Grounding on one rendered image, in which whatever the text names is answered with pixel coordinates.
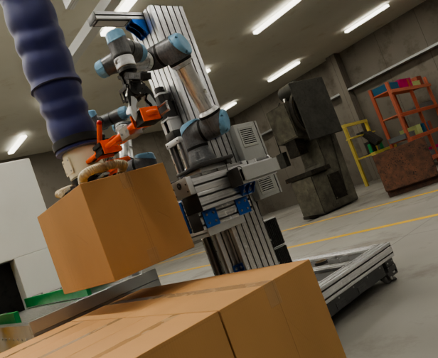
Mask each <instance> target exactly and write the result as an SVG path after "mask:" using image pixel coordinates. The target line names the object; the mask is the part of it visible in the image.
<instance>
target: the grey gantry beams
mask: <svg viewBox="0 0 438 358"><path fill-rule="evenodd" d="M121 1H122V0H100V1H99V3H98V4H97V5H96V7H95V9H94V10H93V11H114V10H115V9H116V8H117V7H118V5H119V3H120V2H121ZM101 28H102V27H90V26H89V23H88V22H87V20H86V22H85V24H84V26H83V27H82V28H81V30H80V32H79V33H78V34H77V36H76V37H75V39H74V41H73V42H72V43H71V45H70V47H69V48H68V49H69V50H70V52H71V55H72V57H73V62H74V65H75V64H76V62H77V61H78V60H79V59H80V57H81V55H82V54H83V53H84V52H85V50H86V49H87V47H88V46H89V44H91V42H92V41H93V39H94V38H95V36H96V35H97V34H98V33H99V31H100V29H101Z"/></svg>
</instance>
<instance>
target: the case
mask: <svg viewBox="0 0 438 358"><path fill-rule="evenodd" d="M37 218H38V222H39V224H40V226H41V230H42V233H43V236H44V238H45V241H46V244H47V246H48V250H49V252H50V255H51V258H52V260H53V264H54V266H55V269H56V272H57V275H58V278H59V280H60V284H61V286H62V288H63V292H64V294H68V293H73V292H76V291H81V290H85V289H88V288H93V287H96V286H101V285H104V284H107V283H112V282H115V281H118V280H120V279H122V278H125V277H127V276H130V275H132V274H133V273H136V272H138V271H141V270H143V269H146V268H148V267H150V266H153V265H154V264H157V263H159V262H161V261H164V260H166V259H169V258H171V257H172V256H175V255H177V254H180V253H182V252H184V251H187V250H189V249H192V248H193V247H194V243H193V240H192V238H191V235H190V232H189V230H188V228H187V225H186V222H185V219H184V217H183V214H182V211H181V208H180V206H179V204H178V201H177V199H176V196H175V193H174V191H173V188H172V185H171V182H170V180H169V177H168V175H167V172H166V169H165V167H164V164H163V163H157V164H155V165H152V166H147V167H143V168H139V169H136V170H131V171H127V172H125V173H120V174H116V175H112V176H109V177H106V178H100V179H97V180H93V181H90V182H86V183H82V184H79V185H78V186H77V187H76V188H74V189H73V190H71V191H70V192H69V193H68V194H67V195H65V196H64V197H63V198H61V199H60V200H59V201H57V202H56V203H55V204H54V205H52V206H51V207H49V208H48V209H47V210H46V211H45V212H43V213H42V214H41V215H39V216H38V217H37Z"/></svg>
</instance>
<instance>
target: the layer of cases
mask: <svg viewBox="0 0 438 358"><path fill-rule="evenodd" d="M0 358H346V354H345V352H344V350H343V347H342V344H341V341H340V339H339V337H338V333H337V331H336V328H335V326H334V323H333V320H332V318H331V315H330V312H329V309H328V308H327V305H326V302H325V300H324V297H323V294H322V292H321V289H320V287H319V283H318V281H317V279H316V276H315V273H314V270H313V268H312V266H311V262H310V260H309V259H307V260H302V261H295V262H291V263H286V264H279V265H274V266H267V267H262V268H255V269H251V270H246V271H239V272H235V273H227V274H223V275H219V276H211V277H207V278H199V279H195V280H191V281H183V282H179V283H172V284H167V285H162V286H155V287H151V288H143V289H140V290H138V291H136V292H133V293H131V294H129V295H126V296H125V297H123V298H120V299H118V300H116V301H114V302H112V303H109V304H107V305H105V306H103V307H101V308H98V309H96V310H93V311H92V312H90V313H88V314H85V315H83V316H81V317H79V318H76V319H74V320H72V321H70V322H67V323H65V324H64V325H61V326H59V327H57V328H55V329H52V330H50V331H48V332H45V333H43V334H42V335H39V336H37V337H34V338H33V339H31V340H28V341H26V342H24V343H22V344H19V345H17V346H15V347H12V348H11V349H8V350H6V351H4V352H2V353H0Z"/></svg>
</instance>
